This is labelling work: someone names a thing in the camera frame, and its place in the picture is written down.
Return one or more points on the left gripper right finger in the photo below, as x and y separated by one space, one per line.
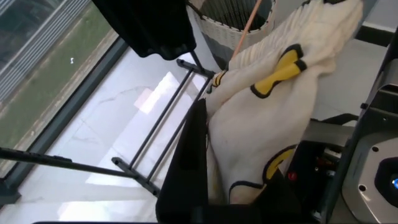
281 196

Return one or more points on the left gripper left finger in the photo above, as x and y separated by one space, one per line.
186 174

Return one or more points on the cream printed garment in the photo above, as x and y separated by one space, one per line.
264 124

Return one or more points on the pink clothes hanger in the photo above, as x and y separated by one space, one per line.
247 29

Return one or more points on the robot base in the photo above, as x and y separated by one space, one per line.
357 174

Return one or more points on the black clothes rack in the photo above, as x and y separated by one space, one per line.
46 159

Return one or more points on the white laundry basket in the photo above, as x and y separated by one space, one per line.
224 34

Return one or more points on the window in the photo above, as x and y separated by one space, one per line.
74 102

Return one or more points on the black garment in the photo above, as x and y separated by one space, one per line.
146 25

